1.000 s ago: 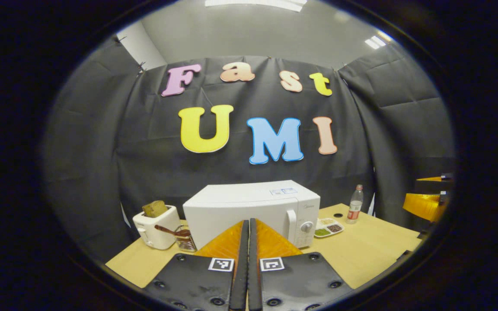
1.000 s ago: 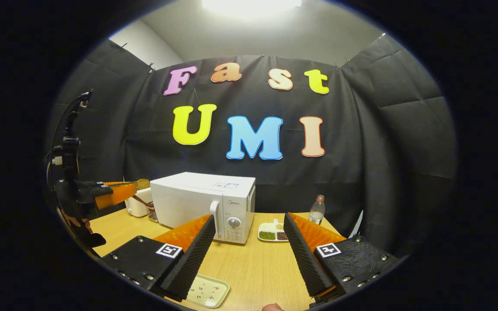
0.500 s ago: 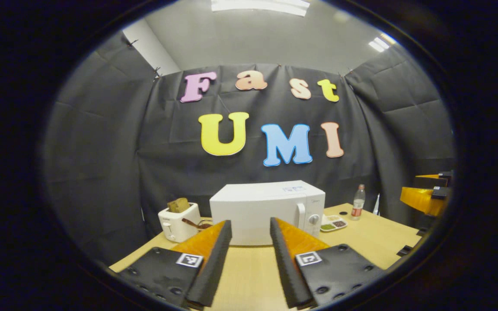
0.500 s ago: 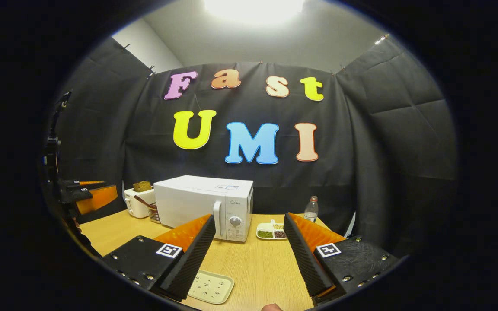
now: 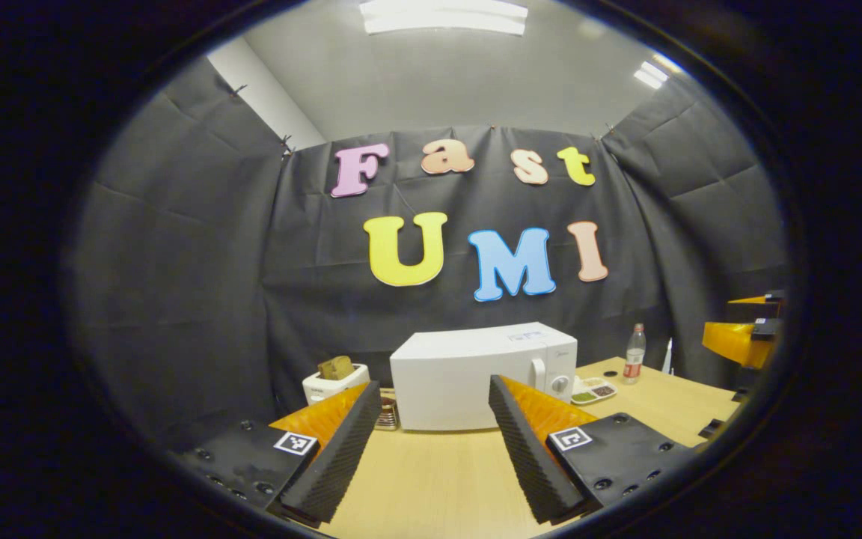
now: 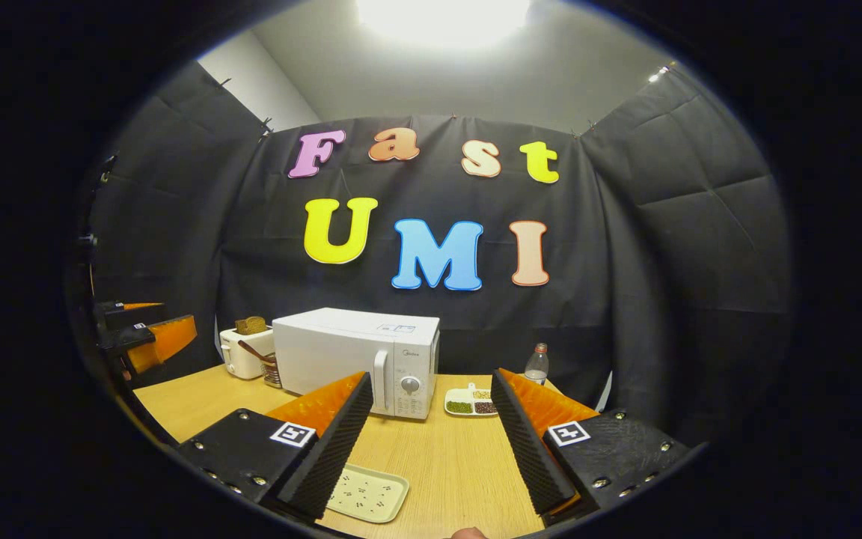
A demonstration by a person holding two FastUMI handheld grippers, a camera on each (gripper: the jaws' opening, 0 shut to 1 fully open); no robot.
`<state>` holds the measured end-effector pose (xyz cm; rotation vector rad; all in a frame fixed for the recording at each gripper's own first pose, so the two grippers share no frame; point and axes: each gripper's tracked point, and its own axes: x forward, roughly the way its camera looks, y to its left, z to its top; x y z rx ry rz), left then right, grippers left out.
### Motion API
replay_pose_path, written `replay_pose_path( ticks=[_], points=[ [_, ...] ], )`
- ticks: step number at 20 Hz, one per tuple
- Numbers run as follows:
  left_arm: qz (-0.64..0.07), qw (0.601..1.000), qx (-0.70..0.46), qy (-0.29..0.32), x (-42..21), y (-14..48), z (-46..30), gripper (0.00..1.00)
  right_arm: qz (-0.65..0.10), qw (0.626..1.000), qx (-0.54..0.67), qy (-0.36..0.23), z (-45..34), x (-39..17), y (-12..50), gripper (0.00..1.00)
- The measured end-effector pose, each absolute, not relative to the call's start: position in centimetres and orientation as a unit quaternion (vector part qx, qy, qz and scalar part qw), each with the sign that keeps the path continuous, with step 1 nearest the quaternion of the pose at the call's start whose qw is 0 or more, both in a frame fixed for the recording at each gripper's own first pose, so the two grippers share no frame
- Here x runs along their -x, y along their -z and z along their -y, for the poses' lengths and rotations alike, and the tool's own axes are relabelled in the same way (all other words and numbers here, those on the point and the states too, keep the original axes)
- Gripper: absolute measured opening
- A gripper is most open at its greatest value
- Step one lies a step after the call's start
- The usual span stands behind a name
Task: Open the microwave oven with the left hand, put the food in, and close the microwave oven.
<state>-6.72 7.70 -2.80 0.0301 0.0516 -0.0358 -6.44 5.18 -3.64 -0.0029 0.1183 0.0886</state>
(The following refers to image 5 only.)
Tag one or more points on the ceiling light panel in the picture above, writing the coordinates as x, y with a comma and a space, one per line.
652, 75
442, 16

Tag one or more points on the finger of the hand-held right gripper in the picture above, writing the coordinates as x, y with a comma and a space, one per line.
756, 299
734, 340

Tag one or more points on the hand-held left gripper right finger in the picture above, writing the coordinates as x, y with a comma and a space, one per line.
528, 457

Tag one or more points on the white divided dish with beans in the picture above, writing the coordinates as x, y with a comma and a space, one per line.
594, 391

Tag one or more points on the white microwave oven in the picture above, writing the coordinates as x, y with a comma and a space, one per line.
446, 374

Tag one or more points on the clear plastic bottle red label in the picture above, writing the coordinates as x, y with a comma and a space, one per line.
634, 355

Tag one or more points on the black backdrop cloth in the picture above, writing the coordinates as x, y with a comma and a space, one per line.
214, 262

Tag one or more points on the white toaster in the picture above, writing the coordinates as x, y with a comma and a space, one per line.
319, 391

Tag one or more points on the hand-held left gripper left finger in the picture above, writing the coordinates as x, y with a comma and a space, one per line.
341, 457

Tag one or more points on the brown toast slice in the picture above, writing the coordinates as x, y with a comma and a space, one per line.
336, 367

